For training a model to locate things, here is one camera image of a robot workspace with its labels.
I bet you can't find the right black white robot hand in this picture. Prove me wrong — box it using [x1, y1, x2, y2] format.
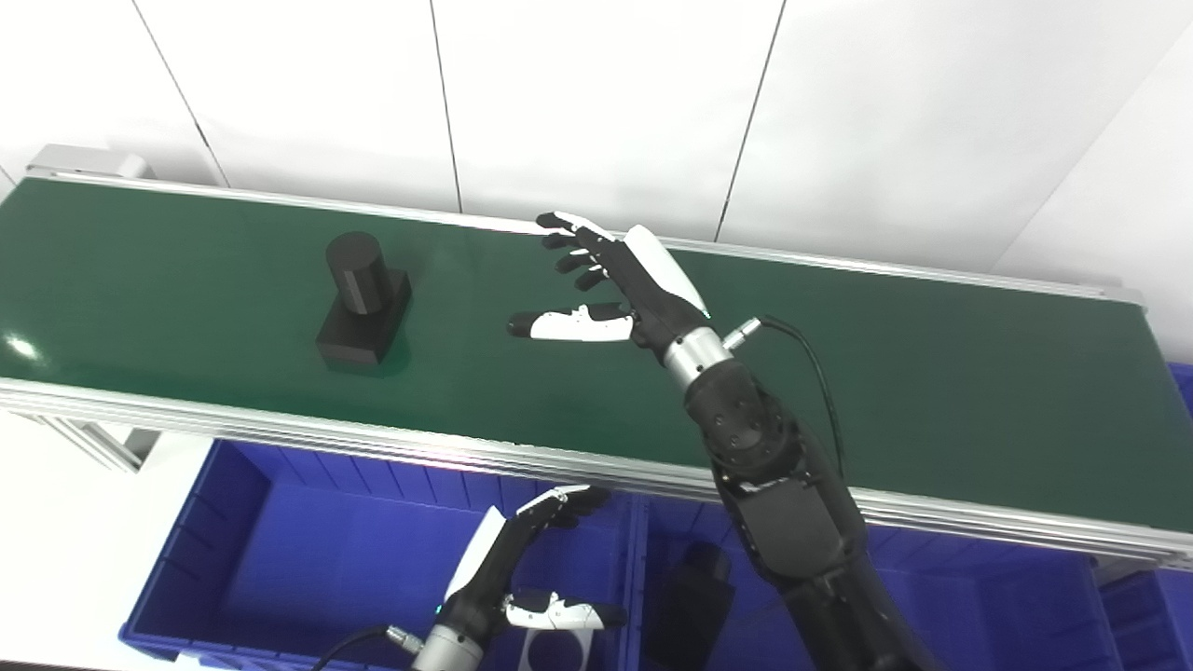
[507, 212, 712, 349]

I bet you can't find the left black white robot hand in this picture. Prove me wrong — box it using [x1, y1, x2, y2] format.
[436, 485, 628, 644]

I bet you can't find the black cylinder-on-block part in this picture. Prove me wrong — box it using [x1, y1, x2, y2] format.
[647, 542, 734, 671]
[315, 231, 414, 367]

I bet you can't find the blue plastic bin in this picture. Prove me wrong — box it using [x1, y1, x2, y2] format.
[634, 494, 1125, 671]
[118, 439, 646, 671]
[1094, 362, 1193, 671]

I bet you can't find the green conveyor belt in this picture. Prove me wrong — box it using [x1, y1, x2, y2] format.
[0, 166, 1193, 572]
[0, 177, 1193, 534]

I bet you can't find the aluminium conveyor support leg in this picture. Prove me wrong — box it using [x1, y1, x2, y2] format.
[35, 414, 165, 472]

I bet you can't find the grey conveyor end housing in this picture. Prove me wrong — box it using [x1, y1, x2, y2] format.
[26, 144, 153, 181]

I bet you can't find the grey square plate with hole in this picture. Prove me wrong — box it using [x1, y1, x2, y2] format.
[516, 629, 598, 671]

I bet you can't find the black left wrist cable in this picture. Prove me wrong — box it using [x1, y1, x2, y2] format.
[310, 625, 426, 671]

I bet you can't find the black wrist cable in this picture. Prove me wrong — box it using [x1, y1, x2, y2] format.
[724, 315, 848, 482]
[310, 625, 426, 671]

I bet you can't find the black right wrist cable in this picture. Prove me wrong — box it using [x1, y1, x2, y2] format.
[724, 315, 848, 482]

